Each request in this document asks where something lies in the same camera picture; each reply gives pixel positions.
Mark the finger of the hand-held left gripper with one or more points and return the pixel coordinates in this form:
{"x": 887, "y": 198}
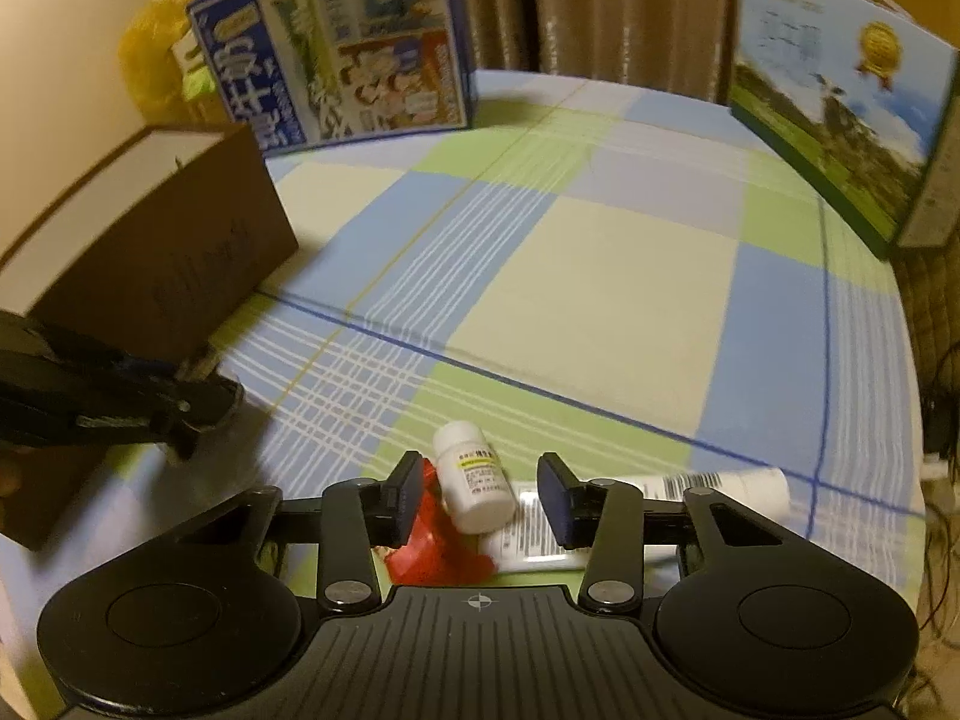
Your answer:
{"x": 120, "y": 367}
{"x": 187, "y": 405}

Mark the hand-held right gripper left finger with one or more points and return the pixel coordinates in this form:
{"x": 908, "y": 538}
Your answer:
{"x": 405, "y": 496}

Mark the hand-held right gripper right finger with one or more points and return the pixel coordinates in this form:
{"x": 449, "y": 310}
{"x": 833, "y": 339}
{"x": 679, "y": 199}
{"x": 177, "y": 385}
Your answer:
{"x": 556, "y": 504}

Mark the red packet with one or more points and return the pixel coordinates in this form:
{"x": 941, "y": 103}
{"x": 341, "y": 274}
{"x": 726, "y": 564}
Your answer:
{"x": 435, "y": 559}

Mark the white medicine bottle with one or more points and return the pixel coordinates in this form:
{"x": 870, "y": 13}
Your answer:
{"x": 476, "y": 476}

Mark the white printed tube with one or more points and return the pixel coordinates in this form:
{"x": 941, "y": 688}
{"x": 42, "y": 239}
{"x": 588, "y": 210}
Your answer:
{"x": 675, "y": 491}

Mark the brown cardboard box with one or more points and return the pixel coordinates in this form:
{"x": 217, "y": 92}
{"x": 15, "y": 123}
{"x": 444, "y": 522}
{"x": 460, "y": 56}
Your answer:
{"x": 187, "y": 247}

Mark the checked tablecloth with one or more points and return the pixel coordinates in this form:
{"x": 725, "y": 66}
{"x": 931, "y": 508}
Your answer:
{"x": 562, "y": 277}

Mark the yellow plastic bag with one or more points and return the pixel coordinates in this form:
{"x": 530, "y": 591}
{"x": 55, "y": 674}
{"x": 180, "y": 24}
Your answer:
{"x": 154, "y": 52}

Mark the blue printed carton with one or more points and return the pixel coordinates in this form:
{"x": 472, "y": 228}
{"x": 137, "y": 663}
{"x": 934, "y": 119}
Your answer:
{"x": 337, "y": 45}

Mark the brown quilted cover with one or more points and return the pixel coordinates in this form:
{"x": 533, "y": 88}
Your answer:
{"x": 934, "y": 315}

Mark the green landscape milk carton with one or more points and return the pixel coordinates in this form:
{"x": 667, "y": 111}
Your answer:
{"x": 832, "y": 105}

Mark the beige curtain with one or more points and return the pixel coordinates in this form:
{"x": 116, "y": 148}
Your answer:
{"x": 615, "y": 7}

